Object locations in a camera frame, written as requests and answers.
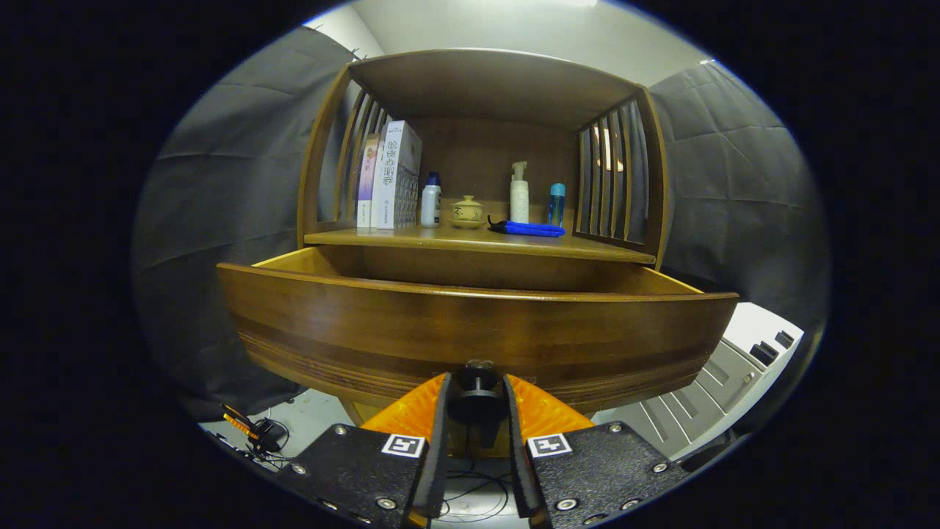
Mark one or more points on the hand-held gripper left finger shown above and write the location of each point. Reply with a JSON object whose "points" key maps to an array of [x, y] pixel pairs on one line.
{"points": [[439, 448]]}

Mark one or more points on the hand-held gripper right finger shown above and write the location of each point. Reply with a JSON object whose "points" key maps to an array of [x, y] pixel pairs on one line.
{"points": [[514, 448]]}

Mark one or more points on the black drawer knob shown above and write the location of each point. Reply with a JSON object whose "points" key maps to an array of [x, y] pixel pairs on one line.
{"points": [[477, 400]]}

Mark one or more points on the wooden drawer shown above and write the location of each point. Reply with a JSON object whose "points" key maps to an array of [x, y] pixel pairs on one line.
{"points": [[367, 330]]}

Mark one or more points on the wooden countertop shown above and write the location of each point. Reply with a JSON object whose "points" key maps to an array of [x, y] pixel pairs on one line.
{"points": [[470, 239]]}

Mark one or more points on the white plastic drawer unit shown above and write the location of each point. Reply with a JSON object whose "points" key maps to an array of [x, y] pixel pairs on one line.
{"points": [[753, 327]]}

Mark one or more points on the wooden cabinet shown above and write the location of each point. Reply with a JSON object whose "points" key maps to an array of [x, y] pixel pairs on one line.
{"points": [[492, 88]]}

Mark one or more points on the orange black device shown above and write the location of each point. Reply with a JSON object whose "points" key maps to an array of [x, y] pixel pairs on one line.
{"points": [[239, 424]]}

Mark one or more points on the folded blue cloth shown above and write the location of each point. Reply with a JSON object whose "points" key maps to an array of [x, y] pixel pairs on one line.
{"points": [[532, 229]]}

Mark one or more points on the yellow lidded teacup with saucer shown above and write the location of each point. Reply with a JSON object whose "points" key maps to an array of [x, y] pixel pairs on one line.
{"points": [[467, 213]]}

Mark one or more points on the white bottle blue cap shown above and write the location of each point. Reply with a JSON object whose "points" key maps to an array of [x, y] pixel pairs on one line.
{"points": [[431, 206]]}

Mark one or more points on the clear blue bottle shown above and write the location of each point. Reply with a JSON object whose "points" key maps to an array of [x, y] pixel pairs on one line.
{"points": [[557, 206]]}

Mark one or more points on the white pump bottle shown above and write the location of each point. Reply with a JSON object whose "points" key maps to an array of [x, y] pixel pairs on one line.
{"points": [[519, 198]]}

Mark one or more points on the thin purple book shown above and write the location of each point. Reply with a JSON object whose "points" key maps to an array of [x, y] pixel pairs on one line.
{"points": [[366, 184]]}

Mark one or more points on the thick white patterned book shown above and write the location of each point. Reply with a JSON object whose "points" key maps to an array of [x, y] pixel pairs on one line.
{"points": [[396, 176]]}

